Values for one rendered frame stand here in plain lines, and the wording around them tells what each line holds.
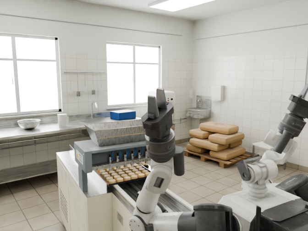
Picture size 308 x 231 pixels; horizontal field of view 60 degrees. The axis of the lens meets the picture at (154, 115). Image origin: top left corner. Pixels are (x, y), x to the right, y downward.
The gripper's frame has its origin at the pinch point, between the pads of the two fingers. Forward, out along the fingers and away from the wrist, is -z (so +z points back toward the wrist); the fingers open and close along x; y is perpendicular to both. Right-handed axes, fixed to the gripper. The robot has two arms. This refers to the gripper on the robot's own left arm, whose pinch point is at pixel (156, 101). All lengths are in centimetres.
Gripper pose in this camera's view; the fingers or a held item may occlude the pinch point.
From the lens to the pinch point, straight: 73.2
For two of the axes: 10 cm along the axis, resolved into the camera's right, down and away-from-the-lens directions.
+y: 8.6, 2.0, -4.6
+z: 0.9, 8.5, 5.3
